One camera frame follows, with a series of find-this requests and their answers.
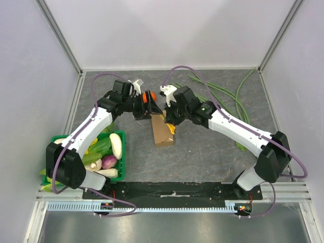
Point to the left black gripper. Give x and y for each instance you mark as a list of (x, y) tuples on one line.
[(146, 109)]

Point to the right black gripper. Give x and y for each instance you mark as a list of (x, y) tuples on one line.
[(171, 115)]

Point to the yellow utility knife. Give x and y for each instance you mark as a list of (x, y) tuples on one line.
[(171, 127)]

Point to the brown cardboard express box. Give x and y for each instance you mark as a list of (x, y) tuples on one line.
[(161, 132)]

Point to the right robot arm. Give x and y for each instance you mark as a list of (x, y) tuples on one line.
[(271, 150)]

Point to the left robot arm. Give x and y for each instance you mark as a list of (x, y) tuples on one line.
[(64, 160)]

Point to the small orange pumpkin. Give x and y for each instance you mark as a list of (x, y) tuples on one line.
[(145, 97)]

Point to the white eggplant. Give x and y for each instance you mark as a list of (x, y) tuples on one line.
[(116, 145)]

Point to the bunch of long green beans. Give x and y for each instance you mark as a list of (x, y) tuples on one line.
[(240, 109)]

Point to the green leafy vegetable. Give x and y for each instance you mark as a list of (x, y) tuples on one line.
[(99, 147)]

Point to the purple onion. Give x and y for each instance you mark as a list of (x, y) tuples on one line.
[(108, 162)]

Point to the green plastic basket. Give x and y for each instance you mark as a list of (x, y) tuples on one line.
[(121, 163)]

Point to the white mushroom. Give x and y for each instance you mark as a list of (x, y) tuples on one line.
[(94, 166)]

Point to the green lettuce leaf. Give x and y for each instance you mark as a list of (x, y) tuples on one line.
[(240, 146)]

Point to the white corn cob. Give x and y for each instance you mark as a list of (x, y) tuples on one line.
[(60, 141)]

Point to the green celery stalk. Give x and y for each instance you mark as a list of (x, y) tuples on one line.
[(47, 183)]

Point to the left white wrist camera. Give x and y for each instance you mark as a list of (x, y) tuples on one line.
[(136, 87)]

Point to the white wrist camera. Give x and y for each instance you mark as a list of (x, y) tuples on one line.
[(136, 87), (168, 91)]

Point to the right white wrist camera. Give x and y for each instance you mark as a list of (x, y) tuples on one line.
[(168, 91)]

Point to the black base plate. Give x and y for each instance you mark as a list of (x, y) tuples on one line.
[(220, 191)]

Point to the grey slotted cable duct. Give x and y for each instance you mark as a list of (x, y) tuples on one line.
[(106, 206)]

